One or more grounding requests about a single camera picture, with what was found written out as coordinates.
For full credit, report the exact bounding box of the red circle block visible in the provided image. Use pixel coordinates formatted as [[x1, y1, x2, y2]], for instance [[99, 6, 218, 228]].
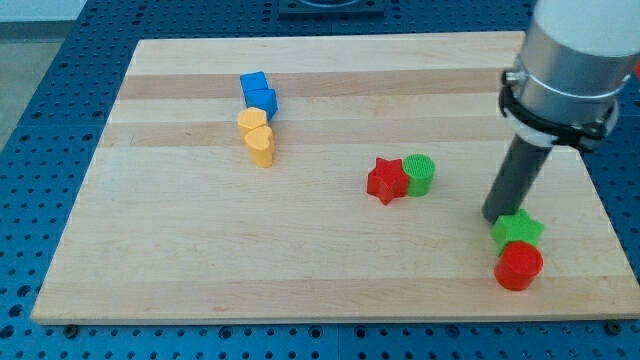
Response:
[[494, 241, 544, 291]]

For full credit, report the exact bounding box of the blue triangle block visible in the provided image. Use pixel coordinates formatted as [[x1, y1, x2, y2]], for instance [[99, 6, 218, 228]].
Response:
[[245, 88, 278, 121]]

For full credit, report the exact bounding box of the wooden board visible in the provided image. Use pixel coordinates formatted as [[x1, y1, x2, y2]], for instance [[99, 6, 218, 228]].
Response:
[[31, 32, 639, 325]]

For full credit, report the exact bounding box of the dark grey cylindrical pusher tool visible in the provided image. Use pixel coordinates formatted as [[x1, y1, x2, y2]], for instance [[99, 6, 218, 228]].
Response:
[[482, 135, 551, 224]]

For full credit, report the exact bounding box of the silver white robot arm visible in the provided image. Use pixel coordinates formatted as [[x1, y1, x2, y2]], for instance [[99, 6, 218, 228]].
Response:
[[499, 0, 639, 151]]

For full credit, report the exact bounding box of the yellow pentagon block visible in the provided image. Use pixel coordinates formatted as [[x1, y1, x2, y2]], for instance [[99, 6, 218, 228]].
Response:
[[237, 107, 267, 141]]

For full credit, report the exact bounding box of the yellow heart block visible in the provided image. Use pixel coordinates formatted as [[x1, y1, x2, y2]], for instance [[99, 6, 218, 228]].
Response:
[[244, 126, 275, 168]]

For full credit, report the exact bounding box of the green star block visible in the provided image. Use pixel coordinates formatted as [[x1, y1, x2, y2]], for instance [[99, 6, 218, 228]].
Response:
[[491, 209, 545, 257]]

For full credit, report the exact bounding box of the blue cube block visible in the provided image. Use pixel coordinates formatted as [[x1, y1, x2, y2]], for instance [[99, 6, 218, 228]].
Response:
[[239, 71, 269, 103]]

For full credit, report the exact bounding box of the green circle block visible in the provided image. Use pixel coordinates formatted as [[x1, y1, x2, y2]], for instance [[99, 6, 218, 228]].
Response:
[[402, 154, 436, 197]]

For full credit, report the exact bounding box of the red star block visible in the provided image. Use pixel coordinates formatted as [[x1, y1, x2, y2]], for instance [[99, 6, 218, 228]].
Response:
[[366, 157, 409, 205]]

